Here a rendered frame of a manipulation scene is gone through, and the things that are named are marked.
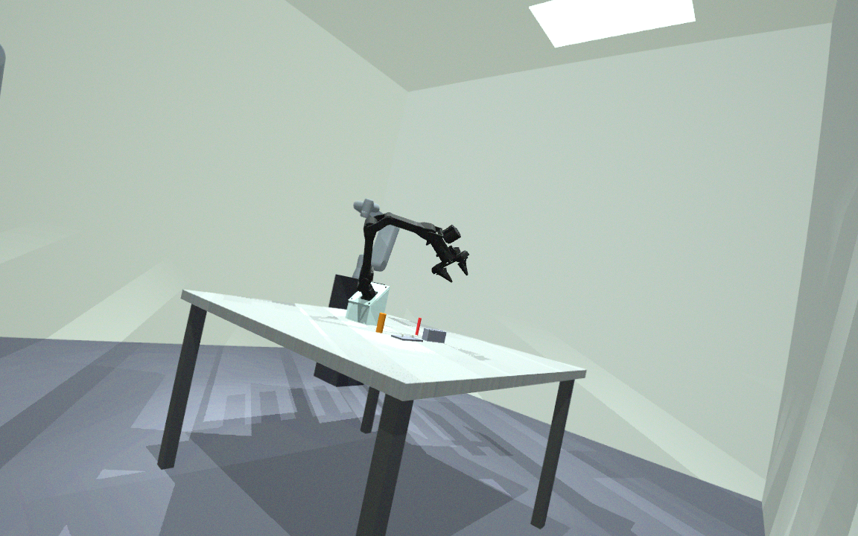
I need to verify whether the orange-brown cylinder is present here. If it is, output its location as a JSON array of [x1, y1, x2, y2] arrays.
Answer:
[[375, 313, 386, 334]]

